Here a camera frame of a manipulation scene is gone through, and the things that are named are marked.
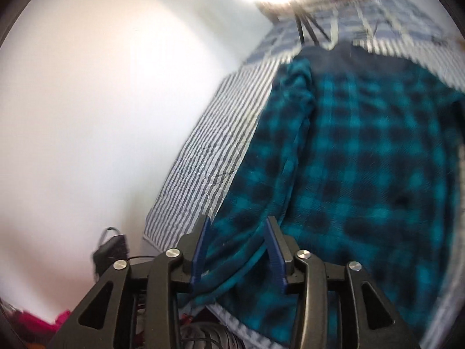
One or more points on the teal plaid fleece jacket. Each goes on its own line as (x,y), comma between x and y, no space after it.
(356,160)

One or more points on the black tripod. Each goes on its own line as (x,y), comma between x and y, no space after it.
(308,29)

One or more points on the blue white striped quilt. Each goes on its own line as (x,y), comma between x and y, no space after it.
(218,123)

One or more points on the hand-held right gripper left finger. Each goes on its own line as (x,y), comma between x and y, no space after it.
(201,247)

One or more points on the red cloth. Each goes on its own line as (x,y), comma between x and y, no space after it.
(40,321)

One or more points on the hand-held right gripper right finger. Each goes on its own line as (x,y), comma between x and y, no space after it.
(275,254)

